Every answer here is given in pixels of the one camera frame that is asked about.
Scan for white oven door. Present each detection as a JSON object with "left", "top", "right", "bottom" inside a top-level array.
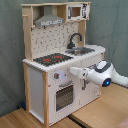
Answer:
[{"left": 49, "top": 80, "right": 79, "bottom": 125}]

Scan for black faucet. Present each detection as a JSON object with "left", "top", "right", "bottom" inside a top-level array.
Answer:
[{"left": 67, "top": 33, "right": 82, "bottom": 49}]

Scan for toy microwave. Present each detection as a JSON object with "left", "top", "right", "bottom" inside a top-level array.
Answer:
[{"left": 66, "top": 3, "right": 90, "bottom": 21}]

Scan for wooden toy kitchen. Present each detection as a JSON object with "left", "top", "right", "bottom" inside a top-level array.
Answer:
[{"left": 22, "top": 2, "right": 105, "bottom": 128}]

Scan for white cabinet door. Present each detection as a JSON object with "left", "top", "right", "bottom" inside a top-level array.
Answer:
[{"left": 78, "top": 56, "right": 103, "bottom": 108}]

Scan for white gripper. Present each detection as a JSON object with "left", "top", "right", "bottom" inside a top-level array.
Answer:
[{"left": 70, "top": 67, "right": 90, "bottom": 79}]

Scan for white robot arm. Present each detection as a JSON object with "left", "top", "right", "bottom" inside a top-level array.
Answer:
[{"left": 70, "top": 60, "right": 128, "bottom": 88}]

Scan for grey range hood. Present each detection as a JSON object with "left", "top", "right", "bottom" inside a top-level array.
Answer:
[{"left": 35, "top": 5, "right": 64, "bottom": 27}]

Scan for black stovetop red burners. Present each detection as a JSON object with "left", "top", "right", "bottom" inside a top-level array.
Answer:
[{"left": 34, "top": 53, "right": 71, "bottom": 66}]

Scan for metal sink basin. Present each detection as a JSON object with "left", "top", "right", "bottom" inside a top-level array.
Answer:
[{"left": 65, "top": 47, "right": 95, "bottom": 56}]

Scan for left red oven knob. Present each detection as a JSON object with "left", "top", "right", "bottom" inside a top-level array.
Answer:
[{"left": 54, "top": 73, "right": 60, "bottom": 79}]

